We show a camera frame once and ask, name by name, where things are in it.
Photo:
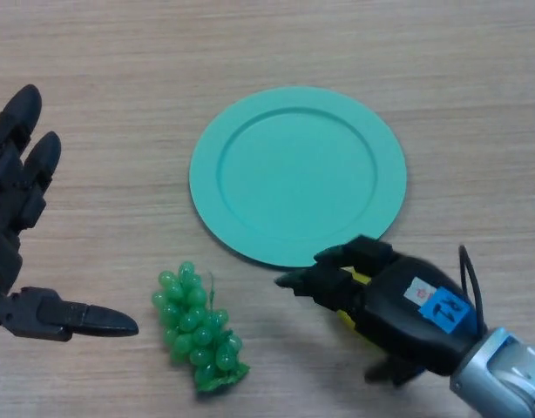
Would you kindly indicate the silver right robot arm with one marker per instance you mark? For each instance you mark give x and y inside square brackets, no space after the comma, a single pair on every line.
[498,374]

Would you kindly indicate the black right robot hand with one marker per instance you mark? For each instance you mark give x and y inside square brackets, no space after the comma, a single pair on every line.
[402,313]

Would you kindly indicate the yellow starfruit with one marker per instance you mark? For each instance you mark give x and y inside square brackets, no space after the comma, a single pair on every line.
[348,320]

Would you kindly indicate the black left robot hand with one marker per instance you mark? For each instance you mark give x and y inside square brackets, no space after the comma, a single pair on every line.
[6,261]

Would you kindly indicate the green grape bunch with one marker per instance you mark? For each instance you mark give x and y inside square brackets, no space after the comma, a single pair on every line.
[193,326]

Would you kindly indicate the green round plate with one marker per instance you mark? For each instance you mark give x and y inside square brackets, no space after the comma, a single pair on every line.
[293,178]

